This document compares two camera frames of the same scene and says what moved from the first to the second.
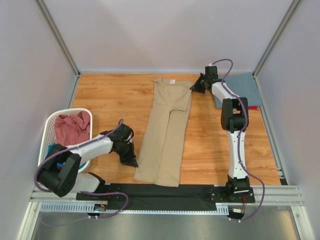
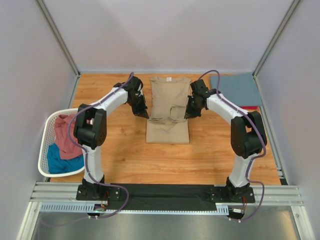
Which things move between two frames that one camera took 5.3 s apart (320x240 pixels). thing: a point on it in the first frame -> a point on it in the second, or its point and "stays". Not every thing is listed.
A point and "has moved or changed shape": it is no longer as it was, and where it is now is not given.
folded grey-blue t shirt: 243,84 stays
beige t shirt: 160,158 has moved or changed shape
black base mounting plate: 167,197 stays
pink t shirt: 70,130 stays
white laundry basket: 47,134 stays
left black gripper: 127,158 -> 139,107
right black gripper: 200,84 -> 193,108
